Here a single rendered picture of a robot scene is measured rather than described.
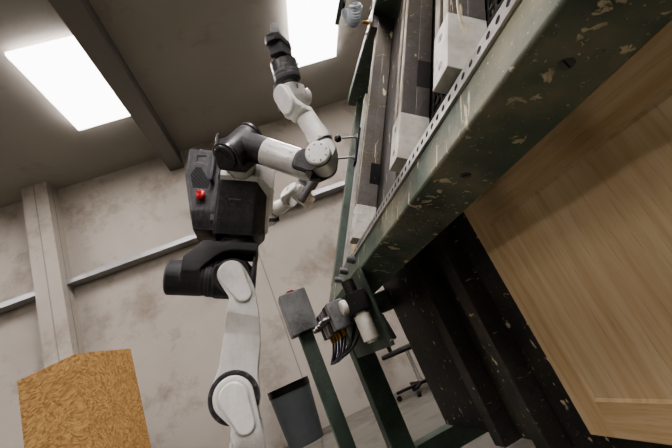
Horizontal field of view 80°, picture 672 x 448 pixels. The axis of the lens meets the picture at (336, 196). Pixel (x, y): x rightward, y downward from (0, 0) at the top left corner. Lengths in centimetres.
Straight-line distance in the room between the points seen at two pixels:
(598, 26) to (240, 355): 115
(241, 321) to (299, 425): 334
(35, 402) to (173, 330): 247
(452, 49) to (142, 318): 526
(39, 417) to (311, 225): 353
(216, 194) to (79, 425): 200
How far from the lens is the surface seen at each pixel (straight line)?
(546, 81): 55
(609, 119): 76
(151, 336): 558
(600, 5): 49
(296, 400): 456
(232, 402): 126
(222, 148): 127
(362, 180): 143
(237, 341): 131
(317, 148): 119
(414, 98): 100
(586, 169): 81
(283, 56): 138
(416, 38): 114
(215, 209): 137
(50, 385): 321
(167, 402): 548
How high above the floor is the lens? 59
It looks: 20 degrees up
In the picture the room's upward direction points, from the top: 24 degrees counter-clockwise
